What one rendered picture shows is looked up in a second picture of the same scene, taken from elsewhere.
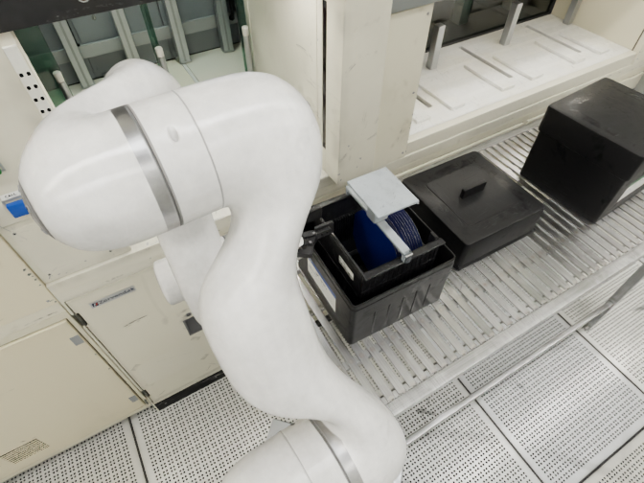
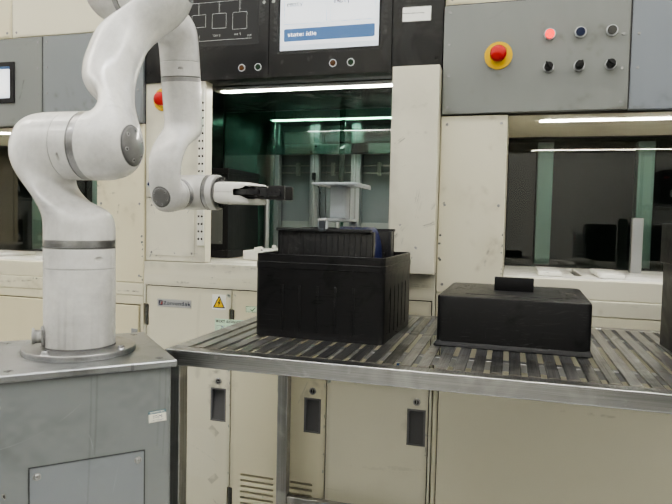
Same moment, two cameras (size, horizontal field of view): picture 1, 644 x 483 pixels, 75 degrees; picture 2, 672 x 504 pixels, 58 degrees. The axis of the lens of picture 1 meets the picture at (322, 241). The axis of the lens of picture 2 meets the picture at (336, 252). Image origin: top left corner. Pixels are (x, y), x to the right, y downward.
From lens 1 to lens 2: 1.32 m
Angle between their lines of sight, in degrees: 61
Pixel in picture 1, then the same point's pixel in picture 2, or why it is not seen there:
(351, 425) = (99, 88)
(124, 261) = (194, 268)
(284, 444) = not seen: hidden behind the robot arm
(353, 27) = (400, 106)
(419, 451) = not seen: outside the picture
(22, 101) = not seen: hidden behind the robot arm
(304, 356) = (108, 45)
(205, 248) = (176, 132)
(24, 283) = (136, 248)
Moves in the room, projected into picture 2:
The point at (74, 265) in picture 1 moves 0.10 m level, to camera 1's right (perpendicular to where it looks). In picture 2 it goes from (166, 253) to (183, 255)
